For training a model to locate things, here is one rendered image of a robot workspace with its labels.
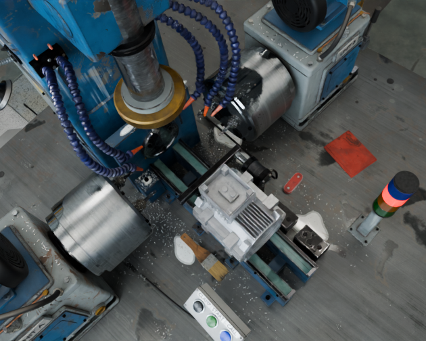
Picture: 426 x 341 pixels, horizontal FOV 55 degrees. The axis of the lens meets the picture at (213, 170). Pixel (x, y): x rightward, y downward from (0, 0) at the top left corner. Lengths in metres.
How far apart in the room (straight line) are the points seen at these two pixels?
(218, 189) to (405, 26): 2.24
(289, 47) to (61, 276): 0.91
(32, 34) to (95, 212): 0.46
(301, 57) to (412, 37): 1.82
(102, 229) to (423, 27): 2.55
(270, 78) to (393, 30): 1.88
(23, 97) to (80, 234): 1.41
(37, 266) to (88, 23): 0.63
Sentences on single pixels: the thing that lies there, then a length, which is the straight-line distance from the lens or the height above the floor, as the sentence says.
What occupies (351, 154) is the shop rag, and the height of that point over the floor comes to 0.81.
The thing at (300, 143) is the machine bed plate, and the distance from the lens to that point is 1.55.
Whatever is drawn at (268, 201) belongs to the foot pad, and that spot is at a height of 1.07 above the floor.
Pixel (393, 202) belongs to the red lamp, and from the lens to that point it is 1.14.
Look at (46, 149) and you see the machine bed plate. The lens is 1.73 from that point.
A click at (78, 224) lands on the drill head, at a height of 1.16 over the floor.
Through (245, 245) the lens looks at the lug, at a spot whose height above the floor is 1.09.
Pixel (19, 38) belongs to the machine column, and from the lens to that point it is 1.01.
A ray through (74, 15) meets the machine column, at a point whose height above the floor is 1.68.
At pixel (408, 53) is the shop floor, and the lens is 2.97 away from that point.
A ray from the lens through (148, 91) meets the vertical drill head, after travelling 0.97.
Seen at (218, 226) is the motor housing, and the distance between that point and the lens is 1.15.
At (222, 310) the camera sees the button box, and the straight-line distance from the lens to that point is 1.10.
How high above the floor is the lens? 2.16
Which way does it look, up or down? 65 degrees down
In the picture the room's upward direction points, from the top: 12 degrees counter-clockwise
